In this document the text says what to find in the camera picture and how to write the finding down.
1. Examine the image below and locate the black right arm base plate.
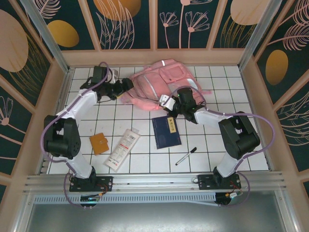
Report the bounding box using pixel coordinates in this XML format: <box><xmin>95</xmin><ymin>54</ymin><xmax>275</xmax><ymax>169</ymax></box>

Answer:
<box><xmin>197</xmin><ymin>174</ymin><xmax>242</xmax><ymax>190</ymax></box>

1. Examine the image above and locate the white marker with black cap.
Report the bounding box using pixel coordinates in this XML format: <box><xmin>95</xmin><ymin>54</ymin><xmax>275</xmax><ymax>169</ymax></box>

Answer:
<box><xmin>175</xmin><ymin>146</ymin><xmax>197</xmax><ymax>166</ymax></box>

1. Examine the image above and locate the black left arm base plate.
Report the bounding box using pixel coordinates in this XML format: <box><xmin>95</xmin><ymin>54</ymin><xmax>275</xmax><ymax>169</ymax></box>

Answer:
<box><xmin>69</xmin><ymin>176</ymin><xmax>114</xmax><ymax>193</ymax></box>

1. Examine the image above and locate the small electronics board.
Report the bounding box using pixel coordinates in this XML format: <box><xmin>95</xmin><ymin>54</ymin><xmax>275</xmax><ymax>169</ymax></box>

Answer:
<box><xmin>80</xmin><ymin>195</ymin><xmax>101</xmax><ymax>203</ymax></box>
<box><xmin>224</xmin><ymin>192</ymin><xmax>242</xmax><ymax>200</ymax></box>

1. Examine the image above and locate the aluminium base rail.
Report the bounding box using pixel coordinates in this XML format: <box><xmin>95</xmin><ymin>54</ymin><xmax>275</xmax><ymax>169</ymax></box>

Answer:
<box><xmin>23</xmin><ymin>171</ymin><xmax>287</xmax><ymax>194</ymax></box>

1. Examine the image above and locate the pink backpack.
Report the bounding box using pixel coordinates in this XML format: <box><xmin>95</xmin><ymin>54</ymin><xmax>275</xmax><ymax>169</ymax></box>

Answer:
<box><xmin>120</xmin><ymin>59</ymin><xmax>213</xmax><ymax>112</ymax></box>

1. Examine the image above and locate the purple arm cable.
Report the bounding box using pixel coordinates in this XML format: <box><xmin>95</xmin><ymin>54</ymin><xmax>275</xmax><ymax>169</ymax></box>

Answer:
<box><xmin>169</xmin><ymin>86</ymin><xmax>276</xmax><ymax>208</ymax></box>
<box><xmin>42</xmin><ymin>61</ymin><xmax>113</xmax><ymax>209</ymax></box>

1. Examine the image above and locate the tan leather wallet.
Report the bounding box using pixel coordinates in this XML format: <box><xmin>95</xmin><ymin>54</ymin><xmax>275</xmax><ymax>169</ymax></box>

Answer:
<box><xmin>89</xmin><ymin>132</ymin><xmax>109</xmax><ymax>156</ymax></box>

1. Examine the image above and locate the aluminium corner post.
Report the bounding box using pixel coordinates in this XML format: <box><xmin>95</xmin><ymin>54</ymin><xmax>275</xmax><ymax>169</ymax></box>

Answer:
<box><xmin>19</xmin><ymin>0</ymin><xmax>73</xmax><ymax>73</ymax></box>
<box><xmin>238</xmin><ymin>0</ymin><xmax>288</xmax><ymax>71</ymax></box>

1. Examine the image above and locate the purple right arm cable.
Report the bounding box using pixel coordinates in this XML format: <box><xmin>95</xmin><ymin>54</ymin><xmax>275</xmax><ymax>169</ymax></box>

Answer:
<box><xmin>169</xmin><ymin>86</ymin><xmax>276</xmax><ymax>208</ymax></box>

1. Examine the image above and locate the white pencil case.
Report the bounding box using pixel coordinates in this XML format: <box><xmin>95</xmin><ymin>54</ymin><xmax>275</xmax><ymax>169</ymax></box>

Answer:
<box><xmin>103</xmin><ymin>128</ymin><xmax>141</xmax><ymax>172</ymax></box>

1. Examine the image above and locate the navy blue notebook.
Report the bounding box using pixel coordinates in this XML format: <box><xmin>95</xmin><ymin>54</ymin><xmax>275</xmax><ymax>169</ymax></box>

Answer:
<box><xmin>151</xmin><ymin>115</ymin><xmax>182</xmax><ymax>150</ymax></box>

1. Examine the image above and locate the grey slotted cable duct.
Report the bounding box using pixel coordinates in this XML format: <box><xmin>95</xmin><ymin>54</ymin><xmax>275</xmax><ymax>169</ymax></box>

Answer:
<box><xmin>33</xmin><ymin>192</ymin><xmax>219</xmax><ymax>206</ymax></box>

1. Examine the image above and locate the grey metal panel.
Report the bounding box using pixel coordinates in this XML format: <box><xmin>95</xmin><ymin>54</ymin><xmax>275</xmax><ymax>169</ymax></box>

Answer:
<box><xmin>24</xmin><ymin>193</ymin><xmax>290</xmax><ymax>232</ymax></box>

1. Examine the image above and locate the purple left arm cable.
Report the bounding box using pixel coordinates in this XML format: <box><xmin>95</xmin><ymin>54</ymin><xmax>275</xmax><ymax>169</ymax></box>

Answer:
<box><xmin>42</xmin><ymin>61</ymin><xmax>113</xmax><ymax>209</ymax></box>

